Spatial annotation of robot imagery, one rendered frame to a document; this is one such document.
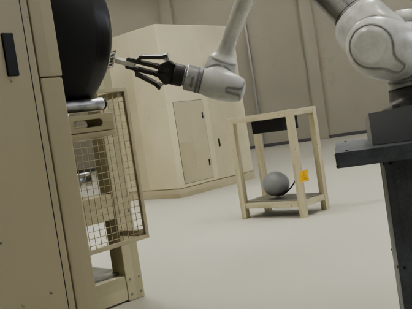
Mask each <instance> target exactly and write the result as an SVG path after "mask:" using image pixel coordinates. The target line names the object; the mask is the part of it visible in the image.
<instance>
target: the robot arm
mask: <svg viewBox="0 0 412 309"><path fill-rule="evenodd" d="M312 1H313V2H314V3H315V4H316V5H317V6H318V7H319V8H320V9H321V10H322V11H323V12H324V13H325V15H326V16H327V17H328V18H329V19H330V20H331V21H332V22H333V23H334V24H335V25H336V28H335V37H336V41H337V42H338V44H339V45H340V46H341V48H342V49H343V51H344V52H345V53H346V55H347V57H348V60H349V61H350V63H351V65H352V66H353V67H354V68H355V70H357V71H358V72H360V73H361V74H362V75H364V76H366V77H370V78H373V79H376V80H383V81H386V85H387V89H388V92H389V102H390V104H389V106H388V107H386V108H385V109H383V110H389V109H394V108H398V107H404V106H408V105H412V9H402V10H397V11H395V12H393V11H392V10H391V9H390V8H388V6H386V5H385V4H384V3H383V2H381V1H380V0H312ZM253 2H254V0H235V1H234V5H233V7H232V10H231V14H230V16H229V19H228V22H227V25H226V29H225V31H224V34H223V37H222V39H221V42H220V44H219V47H218V48H217V50H216V51H215V52H214V53H211V54H210V56H209V57H208V60H207V62H206V64H205V66H204V67H199V66H194V65H191V64H189V65H188V67H186V66H185V65H182V64H178V63H174V62H173V61H171V60H170V59H169V57H168V53H163V54H161V55H149V54H141V55H139V57H138V58H131V57H127V58H126V59H124V58H119V57H116V58H115V63H117V64H121V65H124V66H125V68H126V69H130V70H133V71H134V72H135V76H136V77H138V78H140V79H142V80H144V81H146V82H148V83H150V84H152V85H154V86H155V87H156V88H157V89H158V90H160V89H161V87H162V86H163V85H168V84H170V85H174V86H179V87H181V86H183V90H186V91H190V92H194V93H198V94H201V95H203V96H205V97H207V98H210V99H214V100H217V101H223V102H239V101H240V100H241V99H242V97H243V95H244V94H245V88H246V81H245V80H244V79H243V78H242V77H241V76H239V75H237V74H235V68H236V64H237V62H236V61H235V59H234V51H235V46H236V43H237V40H238V37H239V35H240V32H241V30H242V28H243V25H244V23H245V21H246V18H247V16H248V14H249V12H250V9H251V6H252V5H253ZM143 59H163V60H164V61H165V62H163V63H161V64H159V63H153V62H150V61H145V60H143ZM136 64H139V65H143V66H147V67H152V68H155V69H157V70H158V71H156V70H151V69H147V68H144V67H139V66H136ZM142 73H144V74H149V75H153V76H155V77H157V78H158V79H160V81H161V82H157V81H156V80H154V79H152V78H150V77H148V76H146V75H144V74H142Z"/></svg>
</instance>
